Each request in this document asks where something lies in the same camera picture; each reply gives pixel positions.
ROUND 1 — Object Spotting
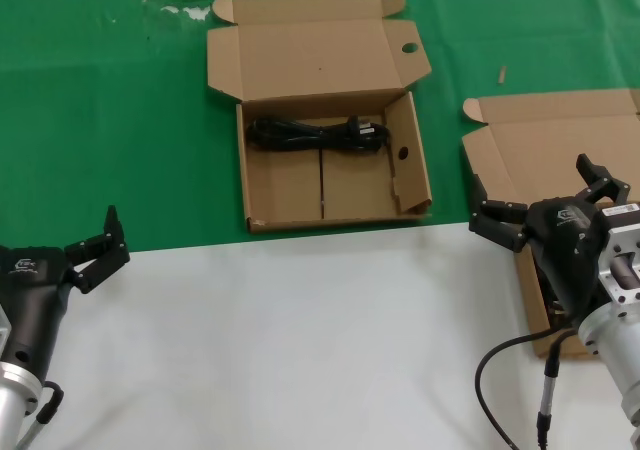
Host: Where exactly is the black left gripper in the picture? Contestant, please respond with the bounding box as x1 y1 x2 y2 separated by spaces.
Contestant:
0 204 131 380

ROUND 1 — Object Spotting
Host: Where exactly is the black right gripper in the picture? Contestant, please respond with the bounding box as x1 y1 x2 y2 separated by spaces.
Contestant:
468 153 632 324

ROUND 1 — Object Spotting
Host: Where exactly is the black power cord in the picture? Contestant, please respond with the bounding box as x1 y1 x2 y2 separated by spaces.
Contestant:
247 114 391 154

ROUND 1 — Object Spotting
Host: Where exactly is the open cardboard box with hole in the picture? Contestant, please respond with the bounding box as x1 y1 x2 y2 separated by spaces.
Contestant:
205 0 434 235

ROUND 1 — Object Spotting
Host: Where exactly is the green table mat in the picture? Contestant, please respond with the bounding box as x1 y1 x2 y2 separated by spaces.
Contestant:
0 0 640 261

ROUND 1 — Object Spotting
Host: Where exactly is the clear torn tape scrap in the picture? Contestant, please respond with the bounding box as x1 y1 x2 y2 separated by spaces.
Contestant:
159 3 211 22

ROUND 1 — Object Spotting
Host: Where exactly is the open cardboard box of cords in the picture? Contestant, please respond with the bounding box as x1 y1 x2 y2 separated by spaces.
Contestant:
460 88 640 359

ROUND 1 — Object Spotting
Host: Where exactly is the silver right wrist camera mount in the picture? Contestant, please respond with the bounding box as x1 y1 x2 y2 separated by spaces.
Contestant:
599 200 640 305

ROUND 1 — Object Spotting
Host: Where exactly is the left arm black grey cable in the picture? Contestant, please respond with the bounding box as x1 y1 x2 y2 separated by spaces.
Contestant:
12 379 65 450

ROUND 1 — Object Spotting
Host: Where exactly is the grey plug right arm cable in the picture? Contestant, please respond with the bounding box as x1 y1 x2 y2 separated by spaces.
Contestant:
534 327 579 450

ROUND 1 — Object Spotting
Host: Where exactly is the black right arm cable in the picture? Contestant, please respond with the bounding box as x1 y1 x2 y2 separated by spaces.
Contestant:
474 319 581 450

